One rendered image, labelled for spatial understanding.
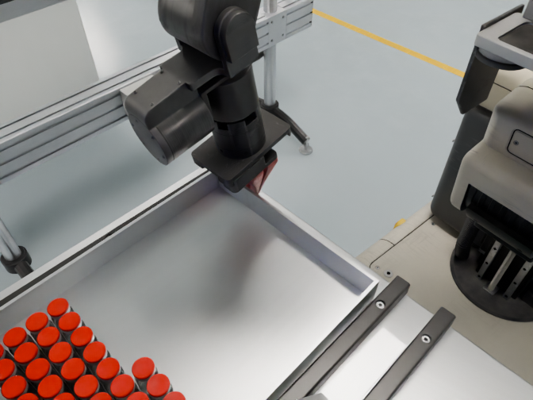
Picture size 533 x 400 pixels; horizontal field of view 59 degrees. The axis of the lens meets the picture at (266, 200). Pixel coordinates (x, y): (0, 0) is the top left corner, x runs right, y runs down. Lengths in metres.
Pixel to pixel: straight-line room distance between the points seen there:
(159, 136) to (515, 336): 1.08
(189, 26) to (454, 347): 0.41
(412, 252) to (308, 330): 0.89
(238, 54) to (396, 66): 2.31
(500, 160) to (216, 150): 0.53
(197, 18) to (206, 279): 0.29
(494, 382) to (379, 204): 1.39
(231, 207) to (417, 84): 2.03
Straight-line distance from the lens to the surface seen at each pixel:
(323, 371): 0.49
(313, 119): 2.24
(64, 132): 1.49
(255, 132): 0.50
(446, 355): 0.54
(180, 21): 0.43
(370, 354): 0.52
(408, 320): 0.55
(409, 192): 1.96
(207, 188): 0.64
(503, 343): 1.32
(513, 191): 0.88
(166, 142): 0.43
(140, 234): 0.60
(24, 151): 1.47
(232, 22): 0.40
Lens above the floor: 1.34
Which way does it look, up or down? 47 degrees down
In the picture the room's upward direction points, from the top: straight up
